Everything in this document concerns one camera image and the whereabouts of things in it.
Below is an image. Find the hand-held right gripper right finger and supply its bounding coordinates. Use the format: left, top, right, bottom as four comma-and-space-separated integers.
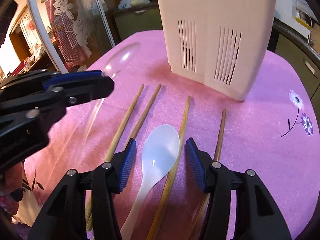
185, 137, 292, 240

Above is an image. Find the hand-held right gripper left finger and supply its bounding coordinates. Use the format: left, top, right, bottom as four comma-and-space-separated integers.
27, 138, 137, 240

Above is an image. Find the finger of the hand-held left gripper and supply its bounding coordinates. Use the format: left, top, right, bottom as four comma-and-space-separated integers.
0, 69, 104, 98
0, 76, 115, 119

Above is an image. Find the white plastic spoon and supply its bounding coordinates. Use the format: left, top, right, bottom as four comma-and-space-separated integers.
120, 124, 181, 240

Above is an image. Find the clear plastic spoon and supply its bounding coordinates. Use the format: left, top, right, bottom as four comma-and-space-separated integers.
77, 42, 142, 155

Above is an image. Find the white plastic utensil holder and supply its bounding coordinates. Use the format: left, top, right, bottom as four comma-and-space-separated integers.
152, 0, 278, 102

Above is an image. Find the person's left forearm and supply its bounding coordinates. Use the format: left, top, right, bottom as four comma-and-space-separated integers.
0, 161, 27, 200

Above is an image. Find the red checkered apron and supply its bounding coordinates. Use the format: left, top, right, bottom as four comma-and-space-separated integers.
41, 0, 87, 68

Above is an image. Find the flower etched glass door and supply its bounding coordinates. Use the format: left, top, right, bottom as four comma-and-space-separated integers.
25, 0, 121, 73

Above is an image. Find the pink floral tablecloth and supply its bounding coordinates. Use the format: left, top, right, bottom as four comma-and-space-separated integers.
15, 29, 320, 240

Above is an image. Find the clear plastic bag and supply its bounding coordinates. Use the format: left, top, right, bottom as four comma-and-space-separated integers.
118, 0, 151, 8

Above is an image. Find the yellow sponge rack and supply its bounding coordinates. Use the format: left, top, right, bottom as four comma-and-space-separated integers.
295, 17, 312, 27

